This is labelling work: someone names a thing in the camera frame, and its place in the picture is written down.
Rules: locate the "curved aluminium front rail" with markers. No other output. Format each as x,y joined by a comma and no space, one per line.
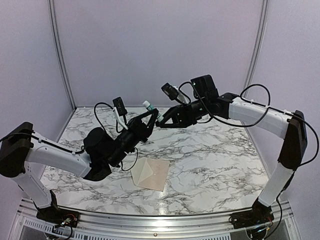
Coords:
89,225

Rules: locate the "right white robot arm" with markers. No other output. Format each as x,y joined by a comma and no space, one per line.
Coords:
289,126

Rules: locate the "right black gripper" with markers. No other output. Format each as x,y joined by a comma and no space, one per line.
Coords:
183,116

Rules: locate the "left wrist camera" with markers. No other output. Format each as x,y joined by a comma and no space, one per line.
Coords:
120,111

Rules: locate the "green white glue stick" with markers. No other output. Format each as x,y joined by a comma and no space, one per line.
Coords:
150,107

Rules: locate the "cream envelope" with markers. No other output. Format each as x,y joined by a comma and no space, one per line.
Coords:
150,173

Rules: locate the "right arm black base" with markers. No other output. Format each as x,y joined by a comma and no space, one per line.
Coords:
259,214

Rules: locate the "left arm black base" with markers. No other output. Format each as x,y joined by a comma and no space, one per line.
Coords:
57,215

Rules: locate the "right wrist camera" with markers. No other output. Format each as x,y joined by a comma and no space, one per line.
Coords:
175,94

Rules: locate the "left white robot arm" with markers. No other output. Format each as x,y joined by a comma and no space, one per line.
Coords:
23,146

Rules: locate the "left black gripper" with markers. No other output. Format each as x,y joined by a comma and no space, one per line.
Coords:
140,129

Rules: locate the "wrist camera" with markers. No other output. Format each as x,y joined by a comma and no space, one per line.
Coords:
120,111
175,94

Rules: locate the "right aluminium corner post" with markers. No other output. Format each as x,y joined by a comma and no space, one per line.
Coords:
258,42

